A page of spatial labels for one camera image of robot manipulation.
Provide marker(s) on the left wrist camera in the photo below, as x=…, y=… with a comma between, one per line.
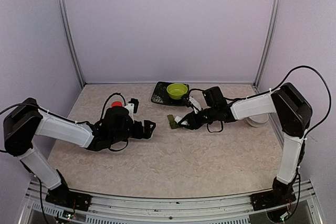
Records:
x=130, y=107

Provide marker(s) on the aluminium corner post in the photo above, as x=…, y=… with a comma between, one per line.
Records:
x=268, y=41
x=70, y=43

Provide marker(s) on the left aluminium corner post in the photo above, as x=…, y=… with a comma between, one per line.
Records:
x=70, y=43

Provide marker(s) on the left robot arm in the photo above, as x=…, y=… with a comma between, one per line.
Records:
x=28, y=119

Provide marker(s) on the aluminium front frame rail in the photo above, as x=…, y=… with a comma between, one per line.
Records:
x=236, y=208

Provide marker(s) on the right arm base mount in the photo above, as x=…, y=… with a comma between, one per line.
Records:
x=272, y=198

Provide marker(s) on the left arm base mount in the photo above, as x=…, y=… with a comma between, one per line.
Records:
x=69, y=199

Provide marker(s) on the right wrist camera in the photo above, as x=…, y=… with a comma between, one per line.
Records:
x=194, y=104

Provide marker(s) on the right aluminium corner post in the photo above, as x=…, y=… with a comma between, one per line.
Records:
x=268, y=41

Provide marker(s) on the black patterned tray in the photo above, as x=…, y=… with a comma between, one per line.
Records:
x=160, y=95

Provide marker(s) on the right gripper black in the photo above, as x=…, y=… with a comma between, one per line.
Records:
x=194, y=123

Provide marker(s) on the lime green bowl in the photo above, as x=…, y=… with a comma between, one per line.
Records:
x=176, y=90

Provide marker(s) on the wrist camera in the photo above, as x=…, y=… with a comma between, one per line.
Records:
x=194, y=104
x=130, y=107

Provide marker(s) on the red pill bottle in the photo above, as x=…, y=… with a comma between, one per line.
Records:
x=116, y=104

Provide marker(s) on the white bottle lid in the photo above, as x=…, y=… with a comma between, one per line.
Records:
x=257, y=120

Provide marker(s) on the green pill organizer box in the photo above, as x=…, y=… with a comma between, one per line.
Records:
x=173, y=124

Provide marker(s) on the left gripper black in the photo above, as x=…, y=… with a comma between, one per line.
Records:
x=147, y=133

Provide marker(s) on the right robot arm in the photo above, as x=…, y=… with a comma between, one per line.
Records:
x=292, y=109

